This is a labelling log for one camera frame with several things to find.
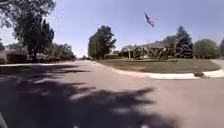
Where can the tall green tree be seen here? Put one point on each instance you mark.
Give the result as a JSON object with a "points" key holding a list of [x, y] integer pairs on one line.
{"points": [[101, 41]]}

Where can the grey asphalt road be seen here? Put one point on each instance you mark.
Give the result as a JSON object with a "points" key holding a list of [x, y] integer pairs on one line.
{"points": [[110, 96]]}

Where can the low house with porch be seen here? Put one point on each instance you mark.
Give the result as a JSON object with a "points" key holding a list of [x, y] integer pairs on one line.
{"points": [[146, 50]]}

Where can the green grass lawn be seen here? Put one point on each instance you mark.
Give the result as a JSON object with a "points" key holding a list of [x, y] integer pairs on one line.
{"points": [[160, 65]]}

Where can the row of bushes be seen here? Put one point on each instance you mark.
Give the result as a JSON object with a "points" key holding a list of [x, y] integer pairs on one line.
{"points": [[56, 53]]}

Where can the flag on pole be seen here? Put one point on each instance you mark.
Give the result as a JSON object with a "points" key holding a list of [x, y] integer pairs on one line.
{"points": [[149, 19]]}

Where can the pale concrete kerb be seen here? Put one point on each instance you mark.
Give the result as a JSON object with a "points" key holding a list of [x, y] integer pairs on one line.
{"points": [[173, 75]]}

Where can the dark conifer tree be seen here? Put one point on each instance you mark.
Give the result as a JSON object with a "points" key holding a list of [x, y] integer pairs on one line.
{"points": [[183, 43]]}

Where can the large dark tree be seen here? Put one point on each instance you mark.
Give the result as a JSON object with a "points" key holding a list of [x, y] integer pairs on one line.
{"points": [[31, 30]]}

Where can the round green tree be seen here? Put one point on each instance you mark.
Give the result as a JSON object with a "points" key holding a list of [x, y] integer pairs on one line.
{"points": [[205, 48]]}

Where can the low dark building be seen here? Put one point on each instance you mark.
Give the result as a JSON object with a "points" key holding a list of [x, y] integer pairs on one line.
{"points": [[15, 56]]}

